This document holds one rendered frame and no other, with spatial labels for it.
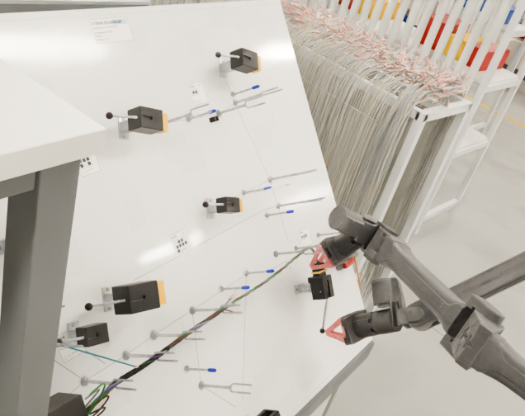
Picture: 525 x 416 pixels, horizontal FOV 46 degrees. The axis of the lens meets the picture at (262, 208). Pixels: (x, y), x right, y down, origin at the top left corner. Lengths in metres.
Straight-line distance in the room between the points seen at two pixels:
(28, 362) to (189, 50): 1.03
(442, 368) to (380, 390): 0.45
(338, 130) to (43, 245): 1.76
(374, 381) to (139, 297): 2.13
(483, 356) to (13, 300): 0.75
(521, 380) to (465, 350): 0.09
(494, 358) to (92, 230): 0.73
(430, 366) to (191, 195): 2.23
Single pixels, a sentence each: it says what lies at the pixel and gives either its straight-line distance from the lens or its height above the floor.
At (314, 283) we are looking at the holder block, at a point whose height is 1.14.
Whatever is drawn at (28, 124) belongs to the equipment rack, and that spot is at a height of 1.85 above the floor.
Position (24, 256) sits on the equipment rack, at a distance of 0.50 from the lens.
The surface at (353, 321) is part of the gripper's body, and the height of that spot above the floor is 1.12.
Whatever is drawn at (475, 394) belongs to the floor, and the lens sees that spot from 3.40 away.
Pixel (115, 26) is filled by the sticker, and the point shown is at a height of 1.64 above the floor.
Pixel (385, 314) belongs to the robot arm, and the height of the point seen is 1.19.
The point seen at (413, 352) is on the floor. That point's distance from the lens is 3.41.
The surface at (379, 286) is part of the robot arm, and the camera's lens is 1.52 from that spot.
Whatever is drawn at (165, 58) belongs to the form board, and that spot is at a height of 1.58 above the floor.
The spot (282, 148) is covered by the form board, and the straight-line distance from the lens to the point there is 1.66.
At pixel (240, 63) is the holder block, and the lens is 1.47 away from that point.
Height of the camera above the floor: 2.05
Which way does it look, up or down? 30 degrees down
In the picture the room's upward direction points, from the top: 18 degrees clockwise
